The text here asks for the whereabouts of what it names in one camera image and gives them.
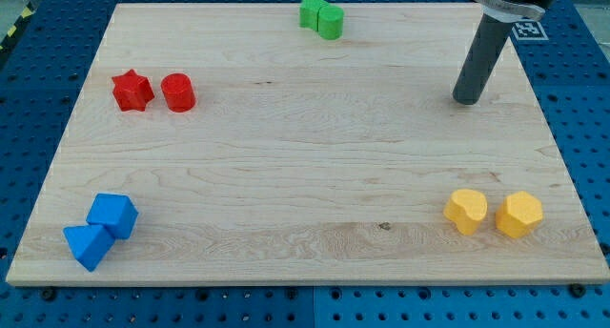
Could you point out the yellow black hazard tape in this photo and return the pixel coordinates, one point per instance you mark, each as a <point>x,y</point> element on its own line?
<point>17,29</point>

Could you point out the black white fiducial marker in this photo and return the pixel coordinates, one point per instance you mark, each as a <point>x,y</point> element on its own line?
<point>529,30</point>

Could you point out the green cylinder block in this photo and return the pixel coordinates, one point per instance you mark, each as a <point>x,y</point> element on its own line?
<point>330,22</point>

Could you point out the yellow hexagon block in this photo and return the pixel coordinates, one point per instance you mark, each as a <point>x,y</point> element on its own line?
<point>519,214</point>

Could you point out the yellow heart block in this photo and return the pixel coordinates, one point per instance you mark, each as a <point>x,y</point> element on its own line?
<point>466,208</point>

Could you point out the red star block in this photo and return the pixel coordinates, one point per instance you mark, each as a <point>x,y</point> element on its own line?
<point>132,91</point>

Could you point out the light wooden board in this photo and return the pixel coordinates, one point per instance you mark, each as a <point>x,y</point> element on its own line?
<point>306,161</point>

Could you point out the blue triangle block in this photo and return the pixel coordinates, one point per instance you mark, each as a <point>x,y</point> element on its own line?
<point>88,244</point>

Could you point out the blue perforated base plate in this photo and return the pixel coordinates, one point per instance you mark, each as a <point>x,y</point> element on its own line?
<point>45,67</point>

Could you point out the blue cube block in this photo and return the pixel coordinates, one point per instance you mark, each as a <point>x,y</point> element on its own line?
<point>115,212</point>

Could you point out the red cylinder block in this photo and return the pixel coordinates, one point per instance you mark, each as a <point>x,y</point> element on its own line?
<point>178,91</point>

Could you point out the green star block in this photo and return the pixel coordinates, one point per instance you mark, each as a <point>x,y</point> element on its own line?
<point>308,13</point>

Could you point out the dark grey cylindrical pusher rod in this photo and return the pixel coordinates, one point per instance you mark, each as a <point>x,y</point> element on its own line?
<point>481,59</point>

